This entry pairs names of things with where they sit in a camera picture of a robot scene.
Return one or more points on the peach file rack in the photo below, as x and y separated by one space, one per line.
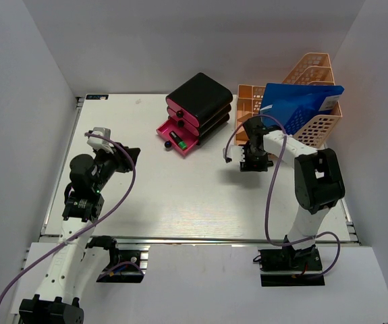
313 69

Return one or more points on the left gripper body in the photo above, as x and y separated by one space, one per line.
119 164

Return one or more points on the blue plastic folder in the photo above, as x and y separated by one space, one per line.
294 105

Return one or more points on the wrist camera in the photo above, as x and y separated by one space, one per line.
234 154
98 139

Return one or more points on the black label sticker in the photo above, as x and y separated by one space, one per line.
98 97

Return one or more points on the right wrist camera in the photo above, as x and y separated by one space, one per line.
234 154

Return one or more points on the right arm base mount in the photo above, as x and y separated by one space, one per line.
282 268

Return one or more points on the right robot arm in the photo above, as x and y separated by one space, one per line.
318 183

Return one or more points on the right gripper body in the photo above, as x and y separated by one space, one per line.
253 158

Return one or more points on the black pink drawer organizer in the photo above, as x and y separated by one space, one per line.
195 110

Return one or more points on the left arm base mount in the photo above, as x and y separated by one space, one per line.
126 265

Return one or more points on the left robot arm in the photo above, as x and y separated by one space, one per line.
82 257

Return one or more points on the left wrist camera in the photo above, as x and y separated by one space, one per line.
98 139

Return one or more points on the green highlighter marker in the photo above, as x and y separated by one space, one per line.
179 142

